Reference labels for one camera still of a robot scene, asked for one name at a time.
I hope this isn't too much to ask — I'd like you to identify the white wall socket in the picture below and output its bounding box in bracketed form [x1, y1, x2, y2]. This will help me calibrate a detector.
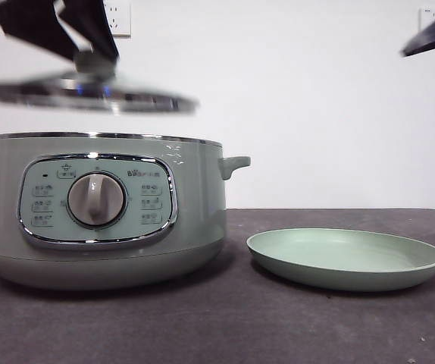
[103, 2, 132, 39]
[418, 8, 435, 42]

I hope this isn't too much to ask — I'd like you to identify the glass lid with green knob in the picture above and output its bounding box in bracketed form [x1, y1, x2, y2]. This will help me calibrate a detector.
[0, 51, 199, 115]

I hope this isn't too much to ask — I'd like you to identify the pale green electric steamer pot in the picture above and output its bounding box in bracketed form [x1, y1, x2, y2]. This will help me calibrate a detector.
[0, 131, 252, 292]

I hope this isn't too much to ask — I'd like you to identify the pale green round plate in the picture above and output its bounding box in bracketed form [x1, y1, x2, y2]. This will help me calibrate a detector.
[246, 228, 435, 292]

